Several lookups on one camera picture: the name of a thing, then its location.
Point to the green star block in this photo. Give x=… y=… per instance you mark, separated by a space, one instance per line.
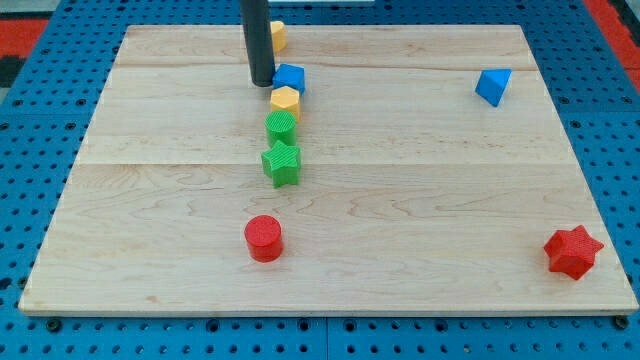
x=282 y=163

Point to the yellow hexagon block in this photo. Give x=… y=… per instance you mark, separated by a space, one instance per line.
x=287 y=99

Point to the yellow heart block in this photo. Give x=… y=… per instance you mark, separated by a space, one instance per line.
x=279 y=35

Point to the red star block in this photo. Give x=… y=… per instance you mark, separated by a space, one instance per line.
x=572 y=252

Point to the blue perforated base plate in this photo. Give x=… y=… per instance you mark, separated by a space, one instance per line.
x=47 y=111

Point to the red cylinder block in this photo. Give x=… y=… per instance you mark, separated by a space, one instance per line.
x=263 y=236

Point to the green cylinder block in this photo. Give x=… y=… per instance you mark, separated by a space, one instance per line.
x=280 y=125

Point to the light wooden board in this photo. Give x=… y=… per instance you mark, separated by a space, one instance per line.
x=416 y=198

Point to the blue cube block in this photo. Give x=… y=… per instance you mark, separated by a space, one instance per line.
x=290 y=76

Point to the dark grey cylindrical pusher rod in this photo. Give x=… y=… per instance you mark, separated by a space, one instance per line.
x=258 y=40

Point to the blue triangular block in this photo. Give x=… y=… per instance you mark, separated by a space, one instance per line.
x=492 y=85

